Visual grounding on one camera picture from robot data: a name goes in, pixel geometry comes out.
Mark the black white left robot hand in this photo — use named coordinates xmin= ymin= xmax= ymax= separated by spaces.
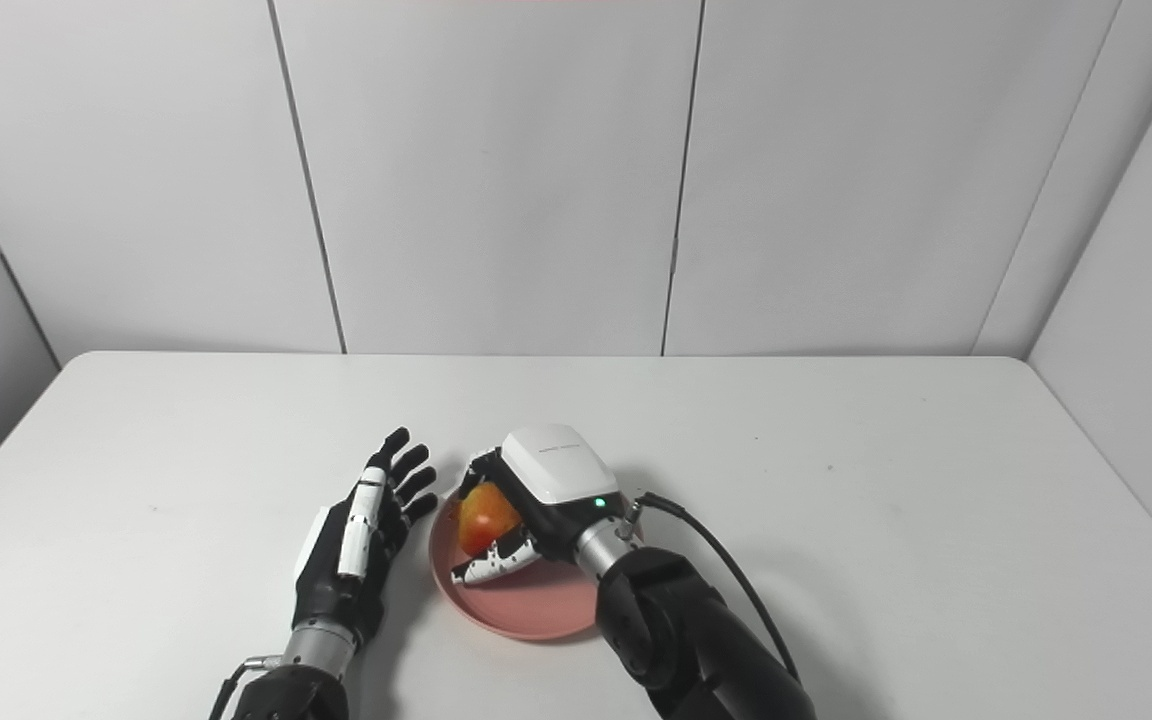
xmin=291 ymin=427 xmax=440 ymax=646

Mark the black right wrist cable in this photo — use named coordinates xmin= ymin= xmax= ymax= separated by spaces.
xmin=626 ymin=492 xmax=802 ymax=686

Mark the pink round plate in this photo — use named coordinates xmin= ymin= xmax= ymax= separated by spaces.
xmin=428 ymin=495 xmax=602 ymax=642

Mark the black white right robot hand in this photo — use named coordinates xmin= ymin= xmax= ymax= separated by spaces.
xmin=449 ymin=423 xmax=637 ymax=588

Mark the red orange pomegranate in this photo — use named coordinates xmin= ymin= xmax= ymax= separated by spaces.
xmin=458 ymin=483 xmax=524 ymax=556

